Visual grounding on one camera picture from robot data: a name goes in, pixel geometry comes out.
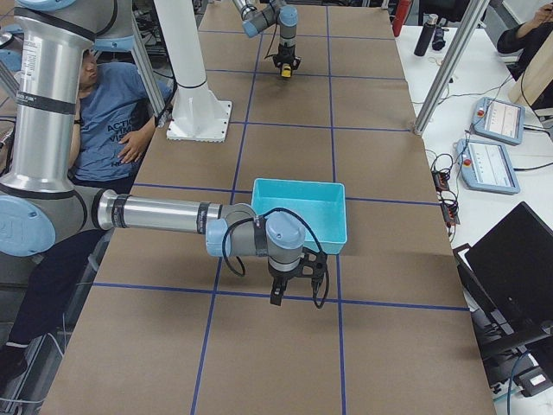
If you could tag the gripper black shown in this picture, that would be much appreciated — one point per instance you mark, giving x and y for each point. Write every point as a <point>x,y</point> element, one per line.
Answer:
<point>280,277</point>
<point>285,57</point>

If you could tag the yellow beetle toy car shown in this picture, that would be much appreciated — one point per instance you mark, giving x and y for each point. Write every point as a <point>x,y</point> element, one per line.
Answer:
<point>286,71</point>

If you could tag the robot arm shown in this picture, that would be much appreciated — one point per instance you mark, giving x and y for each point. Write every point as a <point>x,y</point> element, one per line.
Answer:
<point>278,14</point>
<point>41,206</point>

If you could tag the light blue plastic bin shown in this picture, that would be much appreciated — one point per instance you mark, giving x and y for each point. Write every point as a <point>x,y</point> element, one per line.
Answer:
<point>321,204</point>

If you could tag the red cylinder bottle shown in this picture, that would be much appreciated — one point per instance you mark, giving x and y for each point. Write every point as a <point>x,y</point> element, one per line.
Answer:
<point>401,13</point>

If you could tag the black water bottle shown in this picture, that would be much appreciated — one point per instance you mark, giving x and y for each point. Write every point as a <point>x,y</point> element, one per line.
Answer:
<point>426,35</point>

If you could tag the seated person blue shirt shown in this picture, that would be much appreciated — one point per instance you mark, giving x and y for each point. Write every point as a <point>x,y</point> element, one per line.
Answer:
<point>111,133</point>

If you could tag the near teach pendant tablet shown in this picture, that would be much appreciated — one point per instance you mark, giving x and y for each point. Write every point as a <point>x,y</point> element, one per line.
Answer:
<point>486,167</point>

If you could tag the teach pendant tablet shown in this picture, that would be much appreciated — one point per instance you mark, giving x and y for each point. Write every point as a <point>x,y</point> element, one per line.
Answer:
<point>499,120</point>
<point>486,167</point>

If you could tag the far teach pendant tablet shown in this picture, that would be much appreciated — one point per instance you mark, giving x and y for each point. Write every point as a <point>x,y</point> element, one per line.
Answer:
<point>499,120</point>

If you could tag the black laptop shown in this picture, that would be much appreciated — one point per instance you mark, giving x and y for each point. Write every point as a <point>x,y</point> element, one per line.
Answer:
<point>510,277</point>

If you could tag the person at desk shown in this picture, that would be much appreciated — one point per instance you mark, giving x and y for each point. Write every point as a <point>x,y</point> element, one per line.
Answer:
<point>527,37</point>

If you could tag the white camera stand pedestal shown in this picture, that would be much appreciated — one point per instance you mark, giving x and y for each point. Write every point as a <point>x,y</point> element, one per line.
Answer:
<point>197,114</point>

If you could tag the aluminium frame post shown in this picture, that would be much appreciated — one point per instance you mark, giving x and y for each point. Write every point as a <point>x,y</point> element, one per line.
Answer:
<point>457,46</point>

